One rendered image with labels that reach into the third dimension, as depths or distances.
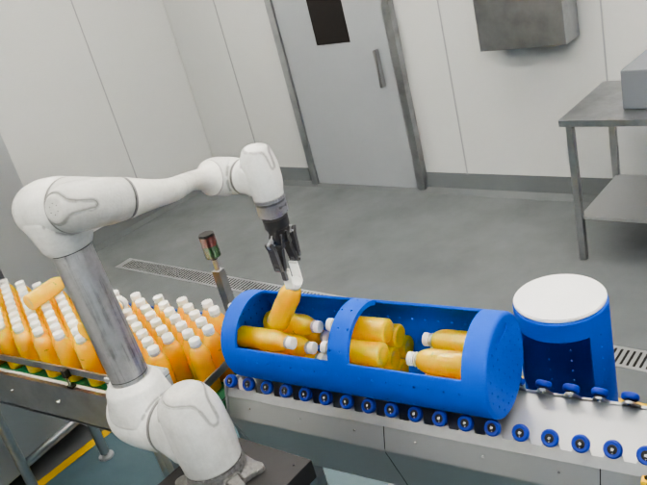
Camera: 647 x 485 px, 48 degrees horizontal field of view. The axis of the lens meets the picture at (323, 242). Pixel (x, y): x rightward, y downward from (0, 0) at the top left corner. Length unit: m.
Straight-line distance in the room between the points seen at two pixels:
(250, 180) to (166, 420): 0.67
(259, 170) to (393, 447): 0.88
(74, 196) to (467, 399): 1.07
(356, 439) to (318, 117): 4.58
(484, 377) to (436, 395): 0.15
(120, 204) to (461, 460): 1.12
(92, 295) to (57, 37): 5.17
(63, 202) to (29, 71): 5.11
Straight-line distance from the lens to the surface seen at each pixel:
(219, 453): 1.87
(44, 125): 6.77
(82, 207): 1.66
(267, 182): 2.03
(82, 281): 1.85
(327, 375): 2.13
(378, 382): 2.04
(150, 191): 1.76
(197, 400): 1.82
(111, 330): 1.90
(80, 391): 2.93
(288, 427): 2.40
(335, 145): 6.52
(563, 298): 2.37
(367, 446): 2.25
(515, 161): 5.68
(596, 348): 2.36
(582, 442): 1.96
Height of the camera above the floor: 2.27
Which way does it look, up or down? 24 degrees down
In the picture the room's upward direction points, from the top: 15 degrees counter-clockwise
